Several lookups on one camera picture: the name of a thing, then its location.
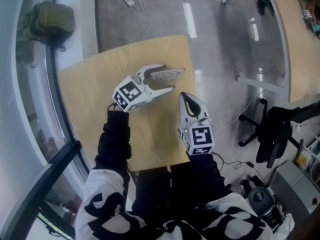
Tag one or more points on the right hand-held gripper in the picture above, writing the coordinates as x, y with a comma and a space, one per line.
200, 139

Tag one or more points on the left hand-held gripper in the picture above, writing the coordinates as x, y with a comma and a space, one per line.
128, 95

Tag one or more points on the white rectangular object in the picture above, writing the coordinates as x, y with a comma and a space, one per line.
167, 74

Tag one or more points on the person's left forearm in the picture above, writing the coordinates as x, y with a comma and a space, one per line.
115, 136

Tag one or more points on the person's right forearm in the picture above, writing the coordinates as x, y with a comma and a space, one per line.
207, 174

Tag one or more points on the square wooden desk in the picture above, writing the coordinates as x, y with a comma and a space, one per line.
100, 96

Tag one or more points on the black office chair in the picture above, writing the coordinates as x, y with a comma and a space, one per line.
277, 131

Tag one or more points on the black grey equipment box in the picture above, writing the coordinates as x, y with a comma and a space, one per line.
265, 204

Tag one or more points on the long wooden desk metal legs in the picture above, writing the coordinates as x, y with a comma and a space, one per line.
300, 59

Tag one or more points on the olive green backpack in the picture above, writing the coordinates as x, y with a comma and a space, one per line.
50, 24

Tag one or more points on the white storage shelf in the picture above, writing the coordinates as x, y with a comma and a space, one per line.
308, 156

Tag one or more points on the person's patterned black white top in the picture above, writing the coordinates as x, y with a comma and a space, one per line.
112, 209

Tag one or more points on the small teal object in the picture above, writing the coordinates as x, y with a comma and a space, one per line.
316, 29

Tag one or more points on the small black white tag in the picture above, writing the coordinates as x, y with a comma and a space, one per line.
306, 13

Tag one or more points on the dark window frame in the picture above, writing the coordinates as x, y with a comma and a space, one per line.
63, 156

